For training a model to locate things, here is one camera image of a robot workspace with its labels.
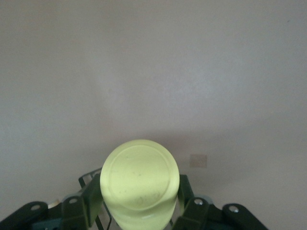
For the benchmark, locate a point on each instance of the yellow plastic cup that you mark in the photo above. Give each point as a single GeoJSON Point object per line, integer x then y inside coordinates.
{"type": "Point", "coordinates": [140, 182]}

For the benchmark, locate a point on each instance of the small brown tape square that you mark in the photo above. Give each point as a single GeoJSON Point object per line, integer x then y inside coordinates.
{"type": "Point", "coordinates": [198, 161]}

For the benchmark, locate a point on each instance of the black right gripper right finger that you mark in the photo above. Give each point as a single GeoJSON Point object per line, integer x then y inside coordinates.
{"type": "Point", "coordinates": [199, 215]}

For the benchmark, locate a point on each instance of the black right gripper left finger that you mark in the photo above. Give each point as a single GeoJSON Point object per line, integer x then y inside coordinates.
{"type": "Point", "coordinates": [76, 210]}

